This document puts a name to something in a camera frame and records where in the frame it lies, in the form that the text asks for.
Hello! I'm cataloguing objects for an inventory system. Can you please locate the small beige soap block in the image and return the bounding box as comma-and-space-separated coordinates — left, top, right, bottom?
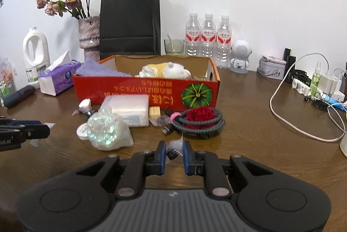
149, 106, 161, 119

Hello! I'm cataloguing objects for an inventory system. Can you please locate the left water bottle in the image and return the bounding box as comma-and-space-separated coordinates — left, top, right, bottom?
185, 13, 201, 56

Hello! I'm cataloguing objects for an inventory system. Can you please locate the iridescent plastic bag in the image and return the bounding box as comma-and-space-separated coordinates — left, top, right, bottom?
87, 107, 134, 152

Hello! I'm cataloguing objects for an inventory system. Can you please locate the purple tissue pack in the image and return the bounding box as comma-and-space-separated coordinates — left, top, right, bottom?
38, 51, 81, 96

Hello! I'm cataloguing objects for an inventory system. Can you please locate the dark blue glasses case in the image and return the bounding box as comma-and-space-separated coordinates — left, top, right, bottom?
3, 85, 35, 109

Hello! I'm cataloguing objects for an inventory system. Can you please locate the yellow white plush toy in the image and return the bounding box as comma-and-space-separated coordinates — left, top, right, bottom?
137, 62, 191, 79

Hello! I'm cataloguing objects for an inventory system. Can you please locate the glass cup with spoon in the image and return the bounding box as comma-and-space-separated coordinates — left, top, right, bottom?
164, 34, 185, 55

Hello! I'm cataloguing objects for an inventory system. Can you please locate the small grey tin box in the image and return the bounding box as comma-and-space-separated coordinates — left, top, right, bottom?
257, 55, 286, 80

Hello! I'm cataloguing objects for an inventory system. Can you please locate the green spray bottle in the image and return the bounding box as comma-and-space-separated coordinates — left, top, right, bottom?
310, 62, 321, 96

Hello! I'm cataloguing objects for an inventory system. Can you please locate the small white round lid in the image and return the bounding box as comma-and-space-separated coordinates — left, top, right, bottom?
76, 123, 88, 140

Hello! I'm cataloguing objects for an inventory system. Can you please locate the middle water bottle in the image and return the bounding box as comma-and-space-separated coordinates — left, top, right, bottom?
201, 13, 216, 57

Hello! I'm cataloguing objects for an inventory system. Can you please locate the black paper bag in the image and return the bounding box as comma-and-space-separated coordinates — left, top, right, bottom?
99, 0, 161, 60

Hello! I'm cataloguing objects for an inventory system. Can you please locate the red orange cardboard box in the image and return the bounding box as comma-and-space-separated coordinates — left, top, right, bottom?
73, 55, 221, 111

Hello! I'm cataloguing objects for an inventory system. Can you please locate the white thermos bottle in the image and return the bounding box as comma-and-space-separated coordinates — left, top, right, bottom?
339, 133, 347, 157

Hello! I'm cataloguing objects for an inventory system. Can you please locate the white power strip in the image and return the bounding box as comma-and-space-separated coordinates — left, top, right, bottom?
292, 74, 345, 102

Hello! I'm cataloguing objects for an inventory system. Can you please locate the white astronaut figurine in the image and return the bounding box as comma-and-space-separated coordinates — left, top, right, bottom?
229, 40, 252, 74

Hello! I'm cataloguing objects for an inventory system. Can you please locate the purple cloth towel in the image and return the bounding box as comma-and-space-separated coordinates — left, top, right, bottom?
76, 59, 131, 77

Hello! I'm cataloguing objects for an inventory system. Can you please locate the clear plastic wrapper scrap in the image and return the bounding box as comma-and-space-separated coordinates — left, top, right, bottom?
165, 136, 183, 164

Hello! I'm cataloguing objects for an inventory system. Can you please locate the water bottle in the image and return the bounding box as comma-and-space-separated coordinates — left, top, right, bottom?
201, 13, 216, 57
216, 16, 232, 68
185, 13, 201, 56

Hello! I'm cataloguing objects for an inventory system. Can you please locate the right water bottle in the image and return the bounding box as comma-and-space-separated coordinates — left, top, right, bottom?
216, 16, 232, 68

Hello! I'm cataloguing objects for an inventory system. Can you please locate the white detergent bottle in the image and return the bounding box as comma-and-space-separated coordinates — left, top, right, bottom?
22, 27, 51, 89

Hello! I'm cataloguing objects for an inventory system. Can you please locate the mottled purple vase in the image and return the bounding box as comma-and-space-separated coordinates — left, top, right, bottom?
78, 16, 100, 61

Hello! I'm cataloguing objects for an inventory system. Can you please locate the white cotton pad pack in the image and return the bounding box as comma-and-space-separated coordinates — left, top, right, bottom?
101, 94, 149, 128

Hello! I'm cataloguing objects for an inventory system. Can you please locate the white charging cable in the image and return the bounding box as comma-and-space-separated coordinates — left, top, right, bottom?
269, 52, 347, 143

